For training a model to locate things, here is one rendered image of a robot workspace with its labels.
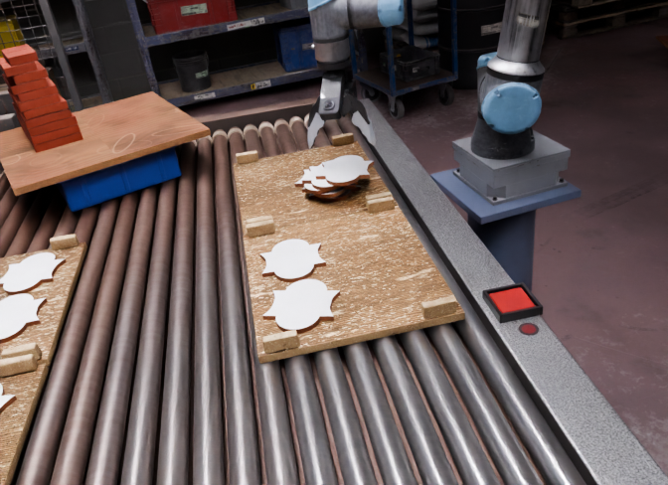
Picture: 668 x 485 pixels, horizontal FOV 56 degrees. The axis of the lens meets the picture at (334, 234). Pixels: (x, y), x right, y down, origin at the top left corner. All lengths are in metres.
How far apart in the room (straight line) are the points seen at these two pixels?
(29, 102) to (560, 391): 1.44
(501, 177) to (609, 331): 1.19
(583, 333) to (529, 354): 1.51
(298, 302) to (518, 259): 0.73
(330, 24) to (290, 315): 0.60
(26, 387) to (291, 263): 0.50
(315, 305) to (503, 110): 0.57
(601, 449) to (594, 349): 1.58
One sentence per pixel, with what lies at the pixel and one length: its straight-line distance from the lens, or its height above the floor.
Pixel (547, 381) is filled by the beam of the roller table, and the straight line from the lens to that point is 1.00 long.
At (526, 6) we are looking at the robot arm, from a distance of 1.32.
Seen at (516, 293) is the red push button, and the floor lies 0.93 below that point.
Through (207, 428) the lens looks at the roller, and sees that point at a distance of 0.97.
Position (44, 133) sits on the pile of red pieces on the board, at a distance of 1.85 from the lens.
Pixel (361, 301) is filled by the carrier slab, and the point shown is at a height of 0.94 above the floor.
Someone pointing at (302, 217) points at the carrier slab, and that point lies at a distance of 1.40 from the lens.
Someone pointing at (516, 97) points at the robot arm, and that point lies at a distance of 1.34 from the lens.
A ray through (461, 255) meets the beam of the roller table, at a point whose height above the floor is 0.91.
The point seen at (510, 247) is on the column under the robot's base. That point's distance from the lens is 1.64.
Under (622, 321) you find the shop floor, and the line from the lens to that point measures 2.63.
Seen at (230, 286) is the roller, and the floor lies 0.92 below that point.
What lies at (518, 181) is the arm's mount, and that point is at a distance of 1.54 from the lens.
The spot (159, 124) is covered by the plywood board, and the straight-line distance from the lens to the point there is 1.84.
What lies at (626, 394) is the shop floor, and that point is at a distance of 2.34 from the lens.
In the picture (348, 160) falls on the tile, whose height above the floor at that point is 1.00.
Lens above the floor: 1.60
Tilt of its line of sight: 30 degrees down
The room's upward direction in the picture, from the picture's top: 8 degrees counter-clockwise
